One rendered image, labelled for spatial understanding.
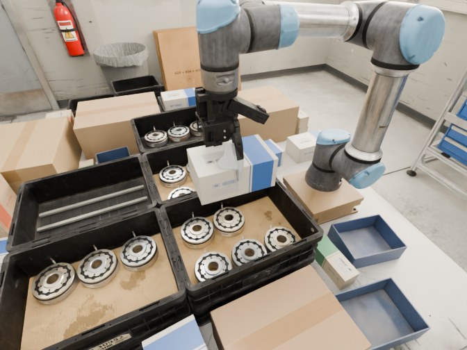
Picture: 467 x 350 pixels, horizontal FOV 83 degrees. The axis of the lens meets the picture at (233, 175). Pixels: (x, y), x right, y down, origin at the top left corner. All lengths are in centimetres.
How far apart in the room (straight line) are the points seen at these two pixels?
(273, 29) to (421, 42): 38
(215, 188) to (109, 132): 89
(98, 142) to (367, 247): 126
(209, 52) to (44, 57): 343
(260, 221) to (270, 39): 57
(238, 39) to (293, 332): 63
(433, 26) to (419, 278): 75
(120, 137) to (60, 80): 256
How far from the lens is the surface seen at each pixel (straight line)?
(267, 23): 54
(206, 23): 51
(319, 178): 111
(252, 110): 60
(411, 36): 77
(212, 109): 56
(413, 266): 114
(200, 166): 63
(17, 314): 89
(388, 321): 99
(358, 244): 110
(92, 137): 144
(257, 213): 93
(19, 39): 384
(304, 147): 134
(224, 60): 51
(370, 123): 88
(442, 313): 109
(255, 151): 67
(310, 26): 76
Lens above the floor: 153
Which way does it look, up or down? 41 degrees down
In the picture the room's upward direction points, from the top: straight up
